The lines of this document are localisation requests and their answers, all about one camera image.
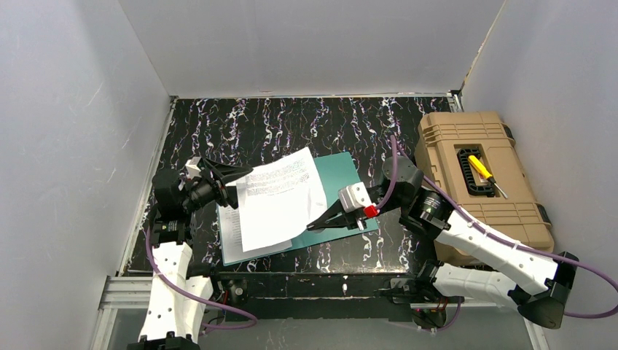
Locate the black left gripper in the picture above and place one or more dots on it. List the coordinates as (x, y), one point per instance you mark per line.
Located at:
(221, 185)

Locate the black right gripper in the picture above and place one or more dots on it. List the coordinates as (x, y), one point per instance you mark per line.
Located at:
(356, 216)

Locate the teal paper folder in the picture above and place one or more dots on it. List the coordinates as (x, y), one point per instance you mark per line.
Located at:
(335, 171)

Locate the white printed paper sheet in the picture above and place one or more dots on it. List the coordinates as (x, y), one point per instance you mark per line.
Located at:
(231, 242)

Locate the white printed paper stack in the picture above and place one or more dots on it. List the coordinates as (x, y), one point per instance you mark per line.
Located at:
(278, 200)

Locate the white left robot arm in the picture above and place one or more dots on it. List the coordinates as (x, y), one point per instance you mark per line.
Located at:
(178, 297)

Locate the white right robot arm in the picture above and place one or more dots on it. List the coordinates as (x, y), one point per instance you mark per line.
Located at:
(537, 287)

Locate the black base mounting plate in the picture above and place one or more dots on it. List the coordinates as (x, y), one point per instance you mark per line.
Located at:
(309, 294)

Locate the tan plastic toolbox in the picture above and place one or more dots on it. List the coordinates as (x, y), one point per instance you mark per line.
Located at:
(446, 139)

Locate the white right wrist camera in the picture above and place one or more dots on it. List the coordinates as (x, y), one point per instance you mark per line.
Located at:
(355, 200)

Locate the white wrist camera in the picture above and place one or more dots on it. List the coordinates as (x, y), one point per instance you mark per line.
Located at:
(193, 167)
(355, 200)

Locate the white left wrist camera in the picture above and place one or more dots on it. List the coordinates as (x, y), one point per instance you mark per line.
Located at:
(193, 167)

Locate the aluminium frame rail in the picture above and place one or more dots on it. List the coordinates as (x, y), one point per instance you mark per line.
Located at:
(133, 292)

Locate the yellow handled screwdriver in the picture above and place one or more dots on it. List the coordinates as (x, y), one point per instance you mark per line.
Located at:
(484, 172)

